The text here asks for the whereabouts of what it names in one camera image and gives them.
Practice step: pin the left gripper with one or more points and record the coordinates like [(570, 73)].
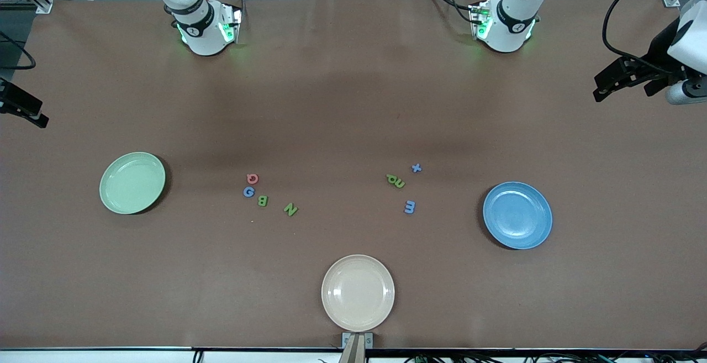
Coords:
[(658, 50)]

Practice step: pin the red letter Q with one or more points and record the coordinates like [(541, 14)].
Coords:
[(252, 178)]

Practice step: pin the blue letter G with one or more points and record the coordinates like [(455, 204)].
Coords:
[(248, 191)]

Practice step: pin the blue letter x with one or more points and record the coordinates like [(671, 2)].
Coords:
[(416, 168)]

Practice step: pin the green letter B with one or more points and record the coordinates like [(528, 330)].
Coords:
[(263, 201)]

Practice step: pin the green small letter n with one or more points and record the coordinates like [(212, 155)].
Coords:
[(399, 184)]

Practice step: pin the blue letter m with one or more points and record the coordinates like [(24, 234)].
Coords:
[(410, 206)]

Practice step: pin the green capital letter N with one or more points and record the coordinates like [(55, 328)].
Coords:
[(290, 209)]

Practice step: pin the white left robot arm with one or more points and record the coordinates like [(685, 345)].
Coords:
[(511, 26)]

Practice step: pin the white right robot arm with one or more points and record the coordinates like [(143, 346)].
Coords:
[(201, 34)]

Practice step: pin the left gripper silver cylinder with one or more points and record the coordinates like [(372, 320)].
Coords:
[(685, 93)]

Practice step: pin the light green plate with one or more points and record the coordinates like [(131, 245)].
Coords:
[(132, 183)]

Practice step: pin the blue plate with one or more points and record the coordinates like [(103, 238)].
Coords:
[(519, 216)]

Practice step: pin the brown table cover sheet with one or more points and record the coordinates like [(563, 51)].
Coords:
[(353, 103)]

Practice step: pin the beige plate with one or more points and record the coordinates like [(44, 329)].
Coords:
[(358, 293)]

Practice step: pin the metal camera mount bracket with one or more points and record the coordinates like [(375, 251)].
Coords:
[(369, 341)]

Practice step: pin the aluminium camera post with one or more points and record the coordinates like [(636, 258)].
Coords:
[(353, 352)]

